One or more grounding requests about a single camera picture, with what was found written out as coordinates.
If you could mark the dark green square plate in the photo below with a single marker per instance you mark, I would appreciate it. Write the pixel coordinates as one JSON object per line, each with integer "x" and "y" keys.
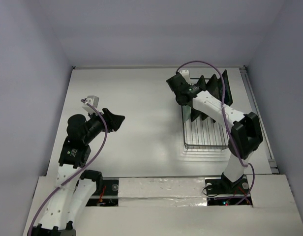
{"x": 228, "y": 100}

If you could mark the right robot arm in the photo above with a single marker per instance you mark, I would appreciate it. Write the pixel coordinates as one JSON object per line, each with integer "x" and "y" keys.
{"x": 211, "y": 98}

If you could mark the wire dish rack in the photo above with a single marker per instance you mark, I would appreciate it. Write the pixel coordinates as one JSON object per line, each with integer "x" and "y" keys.
{"x": 203, "y": 134}

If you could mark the black floral square plate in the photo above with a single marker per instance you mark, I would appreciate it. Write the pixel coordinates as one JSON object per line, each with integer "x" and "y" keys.
{"x": 197, "y": 102}

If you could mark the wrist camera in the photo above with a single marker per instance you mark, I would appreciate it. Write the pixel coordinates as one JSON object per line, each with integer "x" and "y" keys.
{"x": 90, "y": 104}
{"x": 186, "y": 75}

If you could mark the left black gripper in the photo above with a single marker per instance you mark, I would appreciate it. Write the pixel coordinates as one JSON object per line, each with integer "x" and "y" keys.
{"x": 112, "y": 121}

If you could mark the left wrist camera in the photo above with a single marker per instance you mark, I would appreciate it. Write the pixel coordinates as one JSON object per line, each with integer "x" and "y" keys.
{"x": 90, "y": 104}

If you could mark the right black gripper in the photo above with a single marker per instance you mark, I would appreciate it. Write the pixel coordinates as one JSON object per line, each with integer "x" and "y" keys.
{"x": 203, "y": 83}

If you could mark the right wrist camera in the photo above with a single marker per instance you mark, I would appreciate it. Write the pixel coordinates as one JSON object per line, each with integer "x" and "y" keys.
{"x": 186, "y": 75}

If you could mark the light green plate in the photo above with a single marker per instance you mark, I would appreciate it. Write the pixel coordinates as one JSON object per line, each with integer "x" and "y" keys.
{"x": 186, "y": 113}

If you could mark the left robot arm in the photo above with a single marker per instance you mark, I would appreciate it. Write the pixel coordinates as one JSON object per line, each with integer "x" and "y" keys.
{"x": 58, "y": 214}

